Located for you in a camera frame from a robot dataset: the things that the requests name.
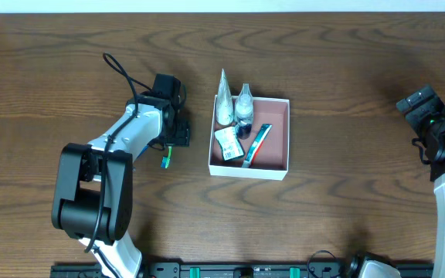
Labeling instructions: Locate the green white toothbrush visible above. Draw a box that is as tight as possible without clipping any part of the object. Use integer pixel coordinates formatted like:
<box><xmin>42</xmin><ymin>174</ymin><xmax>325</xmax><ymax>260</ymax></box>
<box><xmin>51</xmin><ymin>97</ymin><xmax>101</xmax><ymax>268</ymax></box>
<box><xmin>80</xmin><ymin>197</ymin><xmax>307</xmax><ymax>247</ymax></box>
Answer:
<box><xmin>161</xmin><ymin>146</ymin><xmax>172</xmax><ymax>168</ymax></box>

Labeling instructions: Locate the white cream tube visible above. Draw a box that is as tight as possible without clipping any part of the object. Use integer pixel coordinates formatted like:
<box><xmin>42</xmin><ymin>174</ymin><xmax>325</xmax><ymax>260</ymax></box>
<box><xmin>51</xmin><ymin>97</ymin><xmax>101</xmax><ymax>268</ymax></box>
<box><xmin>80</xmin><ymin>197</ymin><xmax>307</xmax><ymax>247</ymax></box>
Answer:
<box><xmin>216</xmin><ymin>69</ymin><xmax>233</xmax><ymax>126</ymax></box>

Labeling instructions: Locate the green white packet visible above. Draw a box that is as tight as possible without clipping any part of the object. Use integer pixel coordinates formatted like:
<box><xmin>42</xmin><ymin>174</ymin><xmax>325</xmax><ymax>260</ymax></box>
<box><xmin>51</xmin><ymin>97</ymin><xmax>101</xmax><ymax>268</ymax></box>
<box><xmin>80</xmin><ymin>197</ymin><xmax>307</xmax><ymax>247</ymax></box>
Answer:
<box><xmin>214</xmin><ymin>127</ymin><xmax>244</xmax><ymax>161</ymax></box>

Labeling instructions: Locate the blue pump bottle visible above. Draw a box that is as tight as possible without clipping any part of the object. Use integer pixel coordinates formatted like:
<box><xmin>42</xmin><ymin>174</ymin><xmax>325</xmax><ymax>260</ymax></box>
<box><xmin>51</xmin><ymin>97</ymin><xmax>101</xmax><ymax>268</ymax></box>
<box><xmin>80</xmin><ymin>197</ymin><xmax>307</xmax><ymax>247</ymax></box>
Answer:
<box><xmin>234</xmin><ymin>83</ymin><xmax>253</xmax><ymax>140</ymax></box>

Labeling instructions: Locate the red green toothpaste tube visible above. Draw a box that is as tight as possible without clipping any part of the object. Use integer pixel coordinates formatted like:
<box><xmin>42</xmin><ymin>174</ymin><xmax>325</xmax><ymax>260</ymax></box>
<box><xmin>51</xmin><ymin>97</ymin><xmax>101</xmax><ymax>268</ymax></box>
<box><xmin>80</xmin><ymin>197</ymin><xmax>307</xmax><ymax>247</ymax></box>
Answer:
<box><xmin>242</xmin><ymin>124</ymin><xmax>273</xmax><ymax>168</ymax></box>

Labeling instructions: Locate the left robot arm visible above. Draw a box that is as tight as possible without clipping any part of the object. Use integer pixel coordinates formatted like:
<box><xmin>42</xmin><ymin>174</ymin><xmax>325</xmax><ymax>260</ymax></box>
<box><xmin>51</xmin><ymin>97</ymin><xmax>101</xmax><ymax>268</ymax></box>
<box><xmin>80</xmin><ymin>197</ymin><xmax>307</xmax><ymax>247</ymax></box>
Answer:
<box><xmin>51</xmin><ymin>90</ymin><xmax>189</xmax><ymax>277</ymax></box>

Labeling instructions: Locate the blue disposable razor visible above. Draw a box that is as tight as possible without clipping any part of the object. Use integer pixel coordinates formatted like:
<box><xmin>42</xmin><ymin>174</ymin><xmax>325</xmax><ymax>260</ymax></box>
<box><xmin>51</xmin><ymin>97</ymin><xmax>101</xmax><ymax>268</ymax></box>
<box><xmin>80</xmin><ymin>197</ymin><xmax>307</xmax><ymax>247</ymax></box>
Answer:
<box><xmin>134</xmin><ymin>145</ymin><xmax>149</xmax><ymax>161</ymax></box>

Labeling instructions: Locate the white cardboard box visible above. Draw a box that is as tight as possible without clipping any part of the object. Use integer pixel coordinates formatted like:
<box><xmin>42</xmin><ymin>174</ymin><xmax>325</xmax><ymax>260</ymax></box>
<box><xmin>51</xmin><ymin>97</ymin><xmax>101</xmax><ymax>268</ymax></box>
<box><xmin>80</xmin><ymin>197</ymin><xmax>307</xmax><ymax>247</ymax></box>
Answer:
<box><xmin>208</xmin><ymin>97</ymin><xmax>290</xmax><ymax>181</ymax></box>

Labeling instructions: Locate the left black cable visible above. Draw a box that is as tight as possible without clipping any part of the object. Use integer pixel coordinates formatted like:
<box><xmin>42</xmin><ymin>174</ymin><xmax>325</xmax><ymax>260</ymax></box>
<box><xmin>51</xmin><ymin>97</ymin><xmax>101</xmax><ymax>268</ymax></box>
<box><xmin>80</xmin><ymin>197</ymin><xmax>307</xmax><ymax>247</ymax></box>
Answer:
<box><xmin>83</xmin><ymin>52</ymin><xmax>158</xmax><ymax>278</ymax></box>

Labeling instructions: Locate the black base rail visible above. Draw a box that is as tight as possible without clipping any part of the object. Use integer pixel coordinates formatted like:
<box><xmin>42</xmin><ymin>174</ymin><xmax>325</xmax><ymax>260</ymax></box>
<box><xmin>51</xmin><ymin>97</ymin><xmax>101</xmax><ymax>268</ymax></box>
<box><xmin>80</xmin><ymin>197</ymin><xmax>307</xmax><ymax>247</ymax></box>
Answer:
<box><xmin>50</xmin><ymin>253</ymin><xmax>434</xmax><ymax>278</ymax></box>

